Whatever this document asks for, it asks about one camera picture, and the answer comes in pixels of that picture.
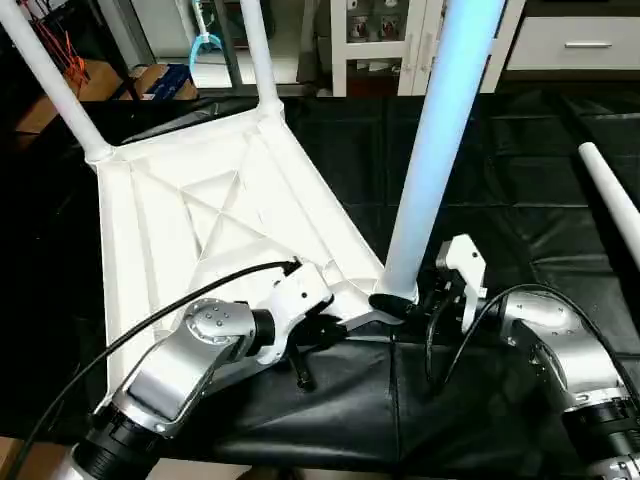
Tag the white plastic table leg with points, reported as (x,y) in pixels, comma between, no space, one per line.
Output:
(612,195)
(55,80)
(258,55)
(445,140)

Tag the white plastic table top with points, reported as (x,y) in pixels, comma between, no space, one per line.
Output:
(180,200)

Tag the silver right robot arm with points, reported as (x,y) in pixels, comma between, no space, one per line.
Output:
(560,360)

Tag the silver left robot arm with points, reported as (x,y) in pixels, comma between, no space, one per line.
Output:
(160,385)

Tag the black work mat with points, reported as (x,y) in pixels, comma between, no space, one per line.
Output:
(540,160)

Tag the white drawer cabinet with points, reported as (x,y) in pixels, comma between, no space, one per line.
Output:
(390,45)
(575,42)

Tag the small blue box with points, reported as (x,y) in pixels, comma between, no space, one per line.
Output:
(165,82)

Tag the light blue hanger hook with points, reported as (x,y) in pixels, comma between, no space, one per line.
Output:
(205,45)

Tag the cardboard box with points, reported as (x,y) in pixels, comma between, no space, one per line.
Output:
(50,95)

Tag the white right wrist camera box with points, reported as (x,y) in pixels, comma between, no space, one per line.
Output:
(465,270)

